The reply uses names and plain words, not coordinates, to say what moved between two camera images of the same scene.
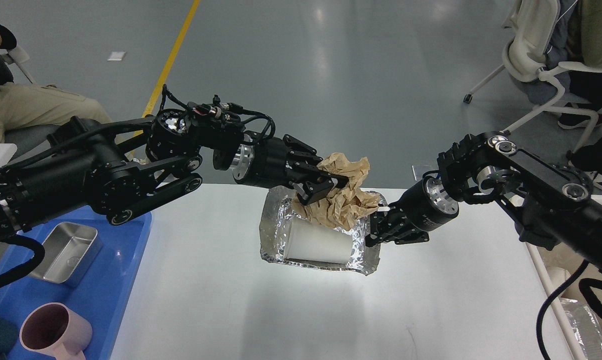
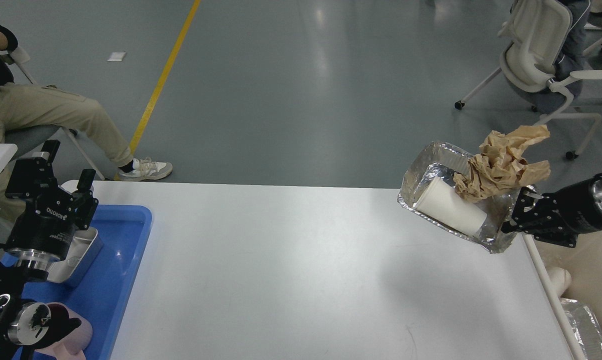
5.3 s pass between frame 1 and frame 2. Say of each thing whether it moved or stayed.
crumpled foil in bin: stayed
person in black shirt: stayed
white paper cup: moved
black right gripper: moved
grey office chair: stayed
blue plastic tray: stayed
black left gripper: moved
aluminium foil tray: moved
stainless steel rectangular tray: stayed
